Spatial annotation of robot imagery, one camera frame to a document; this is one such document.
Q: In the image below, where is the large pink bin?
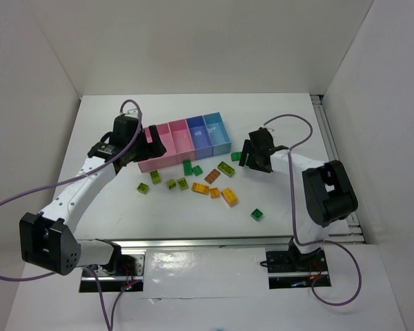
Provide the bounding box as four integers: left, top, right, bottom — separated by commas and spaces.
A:
137, 123, 177, 173

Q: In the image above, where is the lime lego small square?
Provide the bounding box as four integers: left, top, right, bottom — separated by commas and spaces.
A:
177, 177, 188, 190

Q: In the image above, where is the lime lego sloped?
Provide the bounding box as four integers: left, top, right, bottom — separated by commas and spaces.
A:
166, 179, 177, 190

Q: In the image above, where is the dark green small lego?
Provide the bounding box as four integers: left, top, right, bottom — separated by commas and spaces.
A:
192, 165, 203, 176

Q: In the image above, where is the yellow small square lego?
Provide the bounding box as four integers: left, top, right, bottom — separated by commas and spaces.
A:
210, 188, 220, 199

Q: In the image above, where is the aluminium rail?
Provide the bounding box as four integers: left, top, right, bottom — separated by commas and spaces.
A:
112, 237, 290, 249
310, 93, 366, 245

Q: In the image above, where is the brown orange long lego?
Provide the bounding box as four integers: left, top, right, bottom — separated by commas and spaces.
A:
204, 169, 221, 184

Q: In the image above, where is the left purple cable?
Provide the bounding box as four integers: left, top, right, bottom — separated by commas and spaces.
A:
0, 99, 144, 331

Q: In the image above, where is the light blue bin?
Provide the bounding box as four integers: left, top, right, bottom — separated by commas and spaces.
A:
204, 112, 231, 156

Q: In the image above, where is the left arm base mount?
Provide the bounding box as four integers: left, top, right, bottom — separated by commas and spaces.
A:
78, 248, 146, 293

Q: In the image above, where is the aluminium rail front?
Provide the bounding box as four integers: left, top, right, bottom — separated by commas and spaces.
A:
112, 237, 290, 249

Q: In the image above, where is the dark green lone lego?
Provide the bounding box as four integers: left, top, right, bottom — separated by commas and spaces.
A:
250, 208, 264, 221

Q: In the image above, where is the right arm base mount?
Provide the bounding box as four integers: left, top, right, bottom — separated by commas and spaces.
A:
259, 250, 331, 290

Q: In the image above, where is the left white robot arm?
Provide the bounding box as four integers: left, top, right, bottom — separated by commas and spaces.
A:
19, 115, 166, 275

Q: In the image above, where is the aluminium rail right side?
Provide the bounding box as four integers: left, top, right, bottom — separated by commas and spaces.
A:
310, 93, 366, 245

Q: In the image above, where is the dark blue bin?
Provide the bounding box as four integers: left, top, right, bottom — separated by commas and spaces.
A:
186, 116, 213, 159

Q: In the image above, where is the dark green long lego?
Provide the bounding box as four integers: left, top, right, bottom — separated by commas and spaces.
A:
183, 160, 193, 176

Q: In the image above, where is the yellow long lego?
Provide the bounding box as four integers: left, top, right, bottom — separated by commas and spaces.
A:
191, 182, 210, 195
221, 188, 237, 207

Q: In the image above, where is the lime long lego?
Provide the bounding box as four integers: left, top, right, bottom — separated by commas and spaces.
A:
217, 161, 235, 178

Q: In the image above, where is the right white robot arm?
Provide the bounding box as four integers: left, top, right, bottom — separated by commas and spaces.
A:
239, 128, 358, 259

